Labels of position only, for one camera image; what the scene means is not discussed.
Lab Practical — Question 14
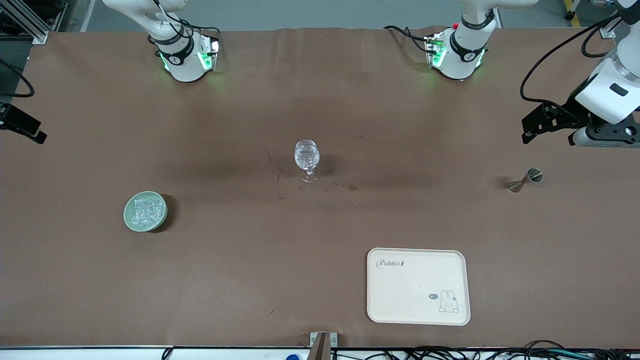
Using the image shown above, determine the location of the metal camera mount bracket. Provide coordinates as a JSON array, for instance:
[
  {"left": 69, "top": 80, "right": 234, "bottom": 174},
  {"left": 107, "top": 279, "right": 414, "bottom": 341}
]
[{"left": 309, "top": 332, "right": 338, "bottom": 360}]

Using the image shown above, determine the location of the green round bowl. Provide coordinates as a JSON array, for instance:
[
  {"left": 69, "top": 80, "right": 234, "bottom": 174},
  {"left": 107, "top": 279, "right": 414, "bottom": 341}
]
[{"left": 123, "top": 190, "right": 169, "bottom": 233}]

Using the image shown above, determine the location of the cream rabbit print tray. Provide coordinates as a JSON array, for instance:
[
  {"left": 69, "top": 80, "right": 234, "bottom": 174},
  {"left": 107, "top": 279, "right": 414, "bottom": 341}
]
[{"left": 366, "top": 247, "right": 471, "bottom": 327}]

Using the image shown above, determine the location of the silver metal jigger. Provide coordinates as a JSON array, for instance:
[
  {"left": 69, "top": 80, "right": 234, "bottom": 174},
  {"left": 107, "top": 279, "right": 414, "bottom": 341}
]
[{"left": 508, "top": 168, "right": 544, "bottom": 193}]

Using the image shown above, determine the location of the clear stemmed wine glass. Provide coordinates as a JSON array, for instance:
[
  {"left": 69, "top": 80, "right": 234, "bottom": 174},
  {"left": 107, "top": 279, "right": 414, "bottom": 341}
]
[{"left": 294, "top": 139, "right": 321, "bottom": 184}]

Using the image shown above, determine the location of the clear ice cubes heap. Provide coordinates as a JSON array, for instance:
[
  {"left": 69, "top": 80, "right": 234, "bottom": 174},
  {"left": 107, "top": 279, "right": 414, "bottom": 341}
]
[{"left": 130, "top": 196, "right": 166, "bottom": 229}]

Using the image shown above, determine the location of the black right base cable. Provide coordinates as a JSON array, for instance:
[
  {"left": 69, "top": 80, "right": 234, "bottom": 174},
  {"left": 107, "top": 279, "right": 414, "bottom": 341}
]
[{"left": 150, "top": 0, "right": 222, "bottom": 43}]

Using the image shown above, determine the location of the black cable tangle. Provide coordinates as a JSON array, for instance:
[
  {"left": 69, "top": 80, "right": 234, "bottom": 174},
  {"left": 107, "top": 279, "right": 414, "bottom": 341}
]
[{"left": 330, "top": 340, "right": 640, "bottom": 360}]

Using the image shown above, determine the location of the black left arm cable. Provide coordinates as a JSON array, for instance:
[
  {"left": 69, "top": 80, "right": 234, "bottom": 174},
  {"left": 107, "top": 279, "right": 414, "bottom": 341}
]
[{"left": 520, "top": 12, "right": 626, "bottom": 108}]

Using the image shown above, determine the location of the brown table mat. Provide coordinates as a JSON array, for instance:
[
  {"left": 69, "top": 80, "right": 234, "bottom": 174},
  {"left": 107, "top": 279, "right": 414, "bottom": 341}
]
[{"left": 0, "top": 26, "right": 640, "bottom": 349}]

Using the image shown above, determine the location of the black left base cable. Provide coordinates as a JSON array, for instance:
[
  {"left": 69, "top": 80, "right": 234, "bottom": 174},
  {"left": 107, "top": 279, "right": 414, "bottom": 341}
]
[{"left": 384, "top": 25, "right": 432, "bottom": 53}]

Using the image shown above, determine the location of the black base cable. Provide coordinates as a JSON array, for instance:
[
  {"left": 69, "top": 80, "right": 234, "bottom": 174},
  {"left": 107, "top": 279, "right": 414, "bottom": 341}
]
[
  {"left": 384, "top": 25, "right": 432, "bottom": 53},
  {"left": 150, "top": 0, "right": 222, "bottom": 43}
]

